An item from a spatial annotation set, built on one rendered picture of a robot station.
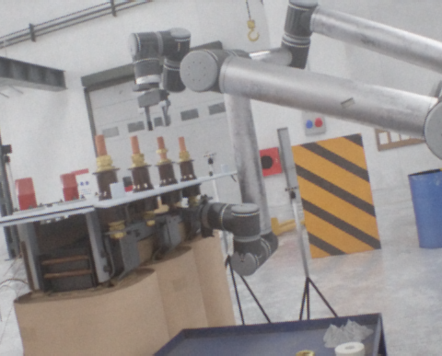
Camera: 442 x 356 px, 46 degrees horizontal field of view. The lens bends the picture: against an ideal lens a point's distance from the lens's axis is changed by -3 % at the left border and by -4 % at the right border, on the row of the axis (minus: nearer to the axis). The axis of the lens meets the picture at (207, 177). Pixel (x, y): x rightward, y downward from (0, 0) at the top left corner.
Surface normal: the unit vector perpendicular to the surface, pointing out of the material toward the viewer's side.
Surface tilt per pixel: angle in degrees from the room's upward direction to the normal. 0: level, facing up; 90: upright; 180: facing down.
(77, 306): 90
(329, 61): 90
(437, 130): 95
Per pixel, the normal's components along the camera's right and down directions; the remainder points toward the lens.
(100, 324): 0.06, 0.00
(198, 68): -0.44, 0.22
